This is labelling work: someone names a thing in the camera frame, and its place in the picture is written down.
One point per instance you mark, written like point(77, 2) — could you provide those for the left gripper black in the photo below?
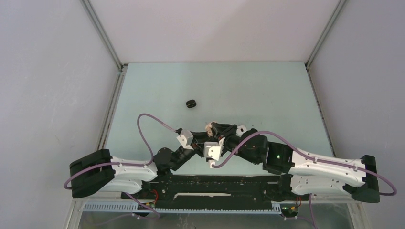
point(199, 140)

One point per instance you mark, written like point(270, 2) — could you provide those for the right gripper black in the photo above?
point(223, 130)

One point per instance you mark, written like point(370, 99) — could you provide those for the white earbud charging case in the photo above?
point(241, 129)

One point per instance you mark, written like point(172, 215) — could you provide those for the pink earbud charging case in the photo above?
point(209, 129)

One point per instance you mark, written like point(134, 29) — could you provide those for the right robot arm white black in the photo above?
point(301, 172)

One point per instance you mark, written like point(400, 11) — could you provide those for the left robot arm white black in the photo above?
point(102, 172)

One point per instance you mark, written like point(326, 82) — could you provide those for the black earbud charging case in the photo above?
point(191, 104)

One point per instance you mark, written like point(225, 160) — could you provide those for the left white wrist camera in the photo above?
point(185, 138)

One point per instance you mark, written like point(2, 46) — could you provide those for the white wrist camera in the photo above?
point(185, 138)
point(212, 152)

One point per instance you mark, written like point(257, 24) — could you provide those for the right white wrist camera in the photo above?
point(212, 152)

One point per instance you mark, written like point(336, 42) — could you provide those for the left aluminium frame post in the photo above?
point(99, 28)

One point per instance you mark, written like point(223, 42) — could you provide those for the aluminium frame post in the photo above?
point(327, 29)
point(99, 28)

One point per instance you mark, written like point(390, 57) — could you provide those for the white cable duct strip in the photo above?
point(132, 207)

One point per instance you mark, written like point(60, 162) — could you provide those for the right aluminium frame post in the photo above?
point(327, 29)

